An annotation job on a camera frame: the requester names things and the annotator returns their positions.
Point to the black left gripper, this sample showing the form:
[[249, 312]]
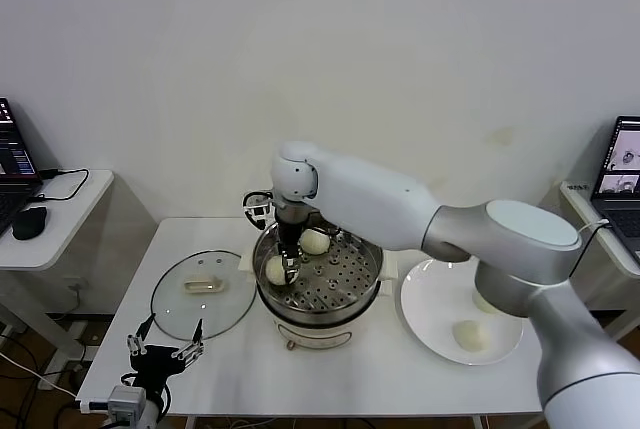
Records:
[[157, 361]]

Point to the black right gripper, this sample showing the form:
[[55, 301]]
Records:
[[290, 229]]

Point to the white steamed baozi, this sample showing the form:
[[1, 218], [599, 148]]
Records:
[[317, 241], [274, 271], [482, 305], [470, 335]]

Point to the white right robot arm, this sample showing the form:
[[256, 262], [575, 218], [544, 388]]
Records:
[[450, 229]]

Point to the stainless steel steamer basket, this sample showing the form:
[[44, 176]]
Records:
[[340, 274]]

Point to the round glass lid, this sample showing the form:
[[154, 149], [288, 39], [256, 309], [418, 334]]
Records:
[[200, 309]]

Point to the cream electric cooker base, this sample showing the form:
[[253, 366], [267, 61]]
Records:
[[325, 334]]

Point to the white side table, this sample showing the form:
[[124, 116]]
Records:
[[575, 204], [70, 239]]

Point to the white round plate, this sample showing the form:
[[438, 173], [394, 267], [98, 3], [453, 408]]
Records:
[[435, 309]]

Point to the black computer mouse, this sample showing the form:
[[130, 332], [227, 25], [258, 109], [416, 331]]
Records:
[[30, 223]]

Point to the laptop with red edge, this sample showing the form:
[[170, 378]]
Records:
[[15, 159]]

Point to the small white printed box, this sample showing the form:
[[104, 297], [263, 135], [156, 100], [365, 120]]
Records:
[[576, 187]]

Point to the dark grey laptop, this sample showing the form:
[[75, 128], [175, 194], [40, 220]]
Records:
[[620, 199]]

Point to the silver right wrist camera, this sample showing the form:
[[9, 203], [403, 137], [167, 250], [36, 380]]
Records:
[[257, 209]]

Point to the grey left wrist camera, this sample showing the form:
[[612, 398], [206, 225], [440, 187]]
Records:
[[127, 401]]

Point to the white wall socket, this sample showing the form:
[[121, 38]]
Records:
[[75, 283]]

